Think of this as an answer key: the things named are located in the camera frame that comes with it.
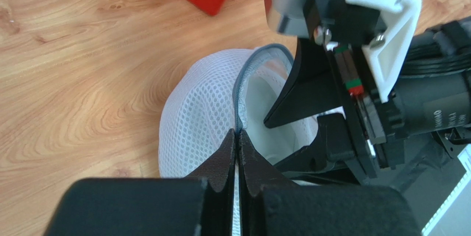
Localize white bra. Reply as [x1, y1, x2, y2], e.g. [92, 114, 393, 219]
[244, 70, 320, 166]

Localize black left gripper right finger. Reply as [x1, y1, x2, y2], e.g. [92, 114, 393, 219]
[239, 130, 421, 235]

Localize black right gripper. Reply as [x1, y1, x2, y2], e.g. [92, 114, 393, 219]
[264, 38, 405, 184]

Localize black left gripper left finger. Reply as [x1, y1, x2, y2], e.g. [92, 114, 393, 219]
[45, 130, 236, 235]

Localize white mesh laundry bag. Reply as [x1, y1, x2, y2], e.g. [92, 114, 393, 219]
[158, 43, 347, 186]

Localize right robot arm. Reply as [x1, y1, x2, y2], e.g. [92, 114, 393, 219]
[264, 18, 470, 183]

